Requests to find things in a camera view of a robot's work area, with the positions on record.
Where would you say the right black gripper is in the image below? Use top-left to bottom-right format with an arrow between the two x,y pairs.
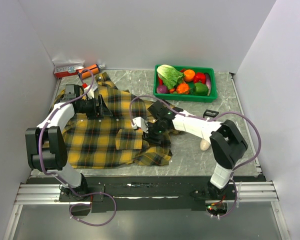
141,119 -> 166,147

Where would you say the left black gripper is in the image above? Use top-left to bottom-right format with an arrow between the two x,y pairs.
77,94 -> 113,120

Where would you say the yellow plaid shirt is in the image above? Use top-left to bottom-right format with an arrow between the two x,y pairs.
62,79 -> 172,169

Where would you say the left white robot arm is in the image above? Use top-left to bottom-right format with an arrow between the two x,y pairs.
25,84 -> 113,201

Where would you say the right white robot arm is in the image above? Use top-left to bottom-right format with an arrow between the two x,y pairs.
132,101 -> 248,200

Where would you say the orange black cylinder tool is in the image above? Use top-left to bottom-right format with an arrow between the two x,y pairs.
77,64 -> 106,79

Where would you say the purple onion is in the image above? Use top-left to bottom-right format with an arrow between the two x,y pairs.
156,85 -> 170,94

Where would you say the white daikon radish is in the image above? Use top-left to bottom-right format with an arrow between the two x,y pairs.
199,139 -> 211,152

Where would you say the orange carrot slice toy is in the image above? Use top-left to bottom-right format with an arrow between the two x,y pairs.
176,83 -> 191,95

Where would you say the napa cabbage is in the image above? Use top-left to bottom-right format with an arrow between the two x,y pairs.
156,64 -> 184,90

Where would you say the red white cardboard box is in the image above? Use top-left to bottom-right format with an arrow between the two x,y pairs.
53,60 -> 84,79

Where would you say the green bell pepper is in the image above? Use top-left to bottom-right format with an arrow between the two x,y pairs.
192,82 -> 209,96

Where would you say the green plastic crate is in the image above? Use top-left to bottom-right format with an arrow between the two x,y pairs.
153,64 -> 218,103

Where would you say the orange fruit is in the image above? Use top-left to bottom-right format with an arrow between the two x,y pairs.
183,69 -> 196,83

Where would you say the red bell pepper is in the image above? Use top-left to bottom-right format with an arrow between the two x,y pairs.
193,72 -> 206,84

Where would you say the purple eggplant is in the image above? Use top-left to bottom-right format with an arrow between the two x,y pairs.
204,73 -> 212,96

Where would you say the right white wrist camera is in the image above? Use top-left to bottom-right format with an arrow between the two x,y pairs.
131,117 -> 149,133

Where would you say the black square frame far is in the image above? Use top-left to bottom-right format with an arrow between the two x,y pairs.
203,109 -> 219,118

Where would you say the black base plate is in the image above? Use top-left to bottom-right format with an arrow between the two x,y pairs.
58,175 -> 238,214

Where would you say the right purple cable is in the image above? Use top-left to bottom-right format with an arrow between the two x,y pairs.
129,94 -> 262,219

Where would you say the aluminium rail frame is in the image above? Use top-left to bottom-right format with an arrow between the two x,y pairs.
13,181 -> 280,206

